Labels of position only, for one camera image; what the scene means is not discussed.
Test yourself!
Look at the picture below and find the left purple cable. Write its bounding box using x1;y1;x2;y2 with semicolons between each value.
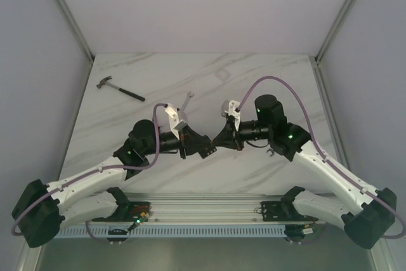
11;102;167;246

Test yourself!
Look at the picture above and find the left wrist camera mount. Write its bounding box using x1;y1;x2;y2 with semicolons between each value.
165;103;188;137

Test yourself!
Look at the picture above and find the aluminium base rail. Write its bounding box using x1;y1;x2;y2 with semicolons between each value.
54;196;332;244

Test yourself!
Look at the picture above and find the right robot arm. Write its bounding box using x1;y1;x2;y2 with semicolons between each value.
213;95;397;249

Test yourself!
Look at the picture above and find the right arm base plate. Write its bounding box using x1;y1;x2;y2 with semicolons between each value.
259;201;318;222

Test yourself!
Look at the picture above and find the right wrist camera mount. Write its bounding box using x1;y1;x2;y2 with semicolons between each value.
221;100;241;121

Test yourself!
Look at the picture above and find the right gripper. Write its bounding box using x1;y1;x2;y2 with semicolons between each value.
212;117;272;152

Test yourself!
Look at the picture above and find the silver wrench centre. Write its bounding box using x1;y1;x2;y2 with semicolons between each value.
180;91;194;111

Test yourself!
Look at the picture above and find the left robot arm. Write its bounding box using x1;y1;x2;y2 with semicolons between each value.
11;119;216;248

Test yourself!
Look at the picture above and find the black handled hammer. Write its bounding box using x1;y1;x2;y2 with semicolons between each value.
96;76;146;102

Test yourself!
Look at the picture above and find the black fuse box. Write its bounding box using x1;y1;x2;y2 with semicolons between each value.
199;146;217;159

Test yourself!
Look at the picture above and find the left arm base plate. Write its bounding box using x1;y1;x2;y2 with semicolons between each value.
91;201;151;222

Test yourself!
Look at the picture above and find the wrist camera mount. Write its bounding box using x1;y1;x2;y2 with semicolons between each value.
221;100;241;121
165;103;188;137

